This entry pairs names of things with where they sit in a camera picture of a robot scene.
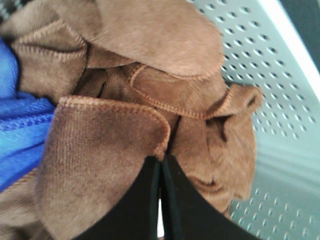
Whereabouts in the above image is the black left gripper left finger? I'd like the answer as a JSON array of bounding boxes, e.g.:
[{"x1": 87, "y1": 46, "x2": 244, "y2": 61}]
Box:
[{"x1": 79, "y1": 156, "x2": 160, "y2": 240}]

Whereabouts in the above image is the grey perforated basket orange rim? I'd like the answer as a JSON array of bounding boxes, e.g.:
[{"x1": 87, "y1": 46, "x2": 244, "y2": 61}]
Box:
[{"x1": 185, "y1": 0, "x2": 320, "y2": 240}]

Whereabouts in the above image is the blue towel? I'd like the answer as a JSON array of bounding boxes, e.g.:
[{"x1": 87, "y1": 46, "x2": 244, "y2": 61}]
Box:
[{"x1": 0, "y1": 41, "x2": 55, "y2": 191}]

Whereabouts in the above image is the brown towel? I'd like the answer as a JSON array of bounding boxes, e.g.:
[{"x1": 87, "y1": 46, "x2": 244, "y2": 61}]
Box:
[{"x1": 0, "y1": 0, "x2": 263, "y2": 240}]

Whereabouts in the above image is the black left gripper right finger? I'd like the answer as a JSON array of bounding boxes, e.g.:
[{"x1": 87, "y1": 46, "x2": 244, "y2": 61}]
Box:
[{"x1": 161, "y1": 155, "x2": 257, "y2": 240}]

